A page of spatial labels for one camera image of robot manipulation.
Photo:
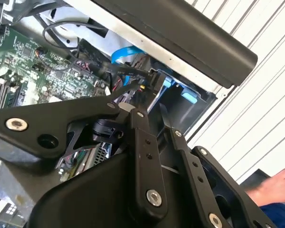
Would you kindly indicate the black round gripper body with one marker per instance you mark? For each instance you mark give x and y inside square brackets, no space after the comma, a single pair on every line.
[92,197]

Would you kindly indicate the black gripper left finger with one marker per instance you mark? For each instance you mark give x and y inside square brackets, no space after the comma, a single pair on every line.
[45,116]

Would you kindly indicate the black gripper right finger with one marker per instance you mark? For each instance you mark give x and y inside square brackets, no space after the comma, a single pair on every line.
[192,171]

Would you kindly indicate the hard disk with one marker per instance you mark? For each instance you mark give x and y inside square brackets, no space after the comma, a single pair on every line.
[188,97]

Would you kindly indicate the person's hand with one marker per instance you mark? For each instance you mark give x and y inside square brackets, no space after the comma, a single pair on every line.
[280,187]

